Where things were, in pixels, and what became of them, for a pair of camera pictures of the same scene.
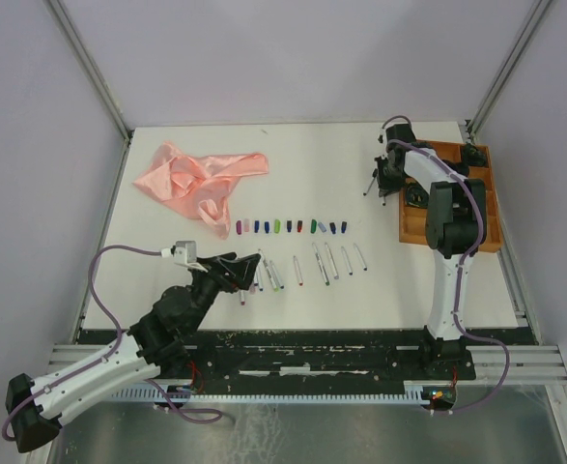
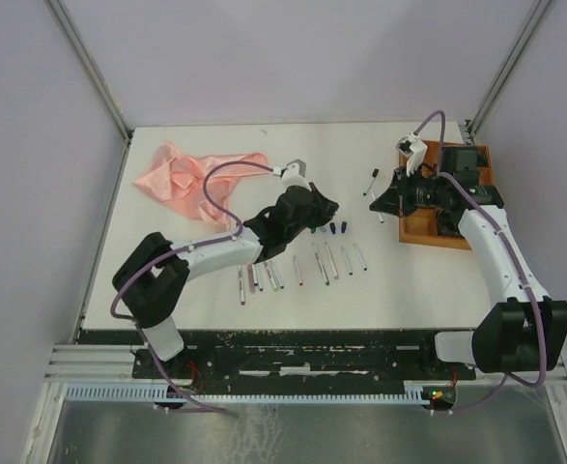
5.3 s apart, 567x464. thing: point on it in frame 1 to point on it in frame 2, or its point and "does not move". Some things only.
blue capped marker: (276, 275) does not move
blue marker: (347, 261) does not move
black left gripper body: (220, 280) to (318, 215)
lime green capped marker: (269, 272) does not move
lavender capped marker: (331, 262) does not move
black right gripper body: (389, 179) to (409, 199)
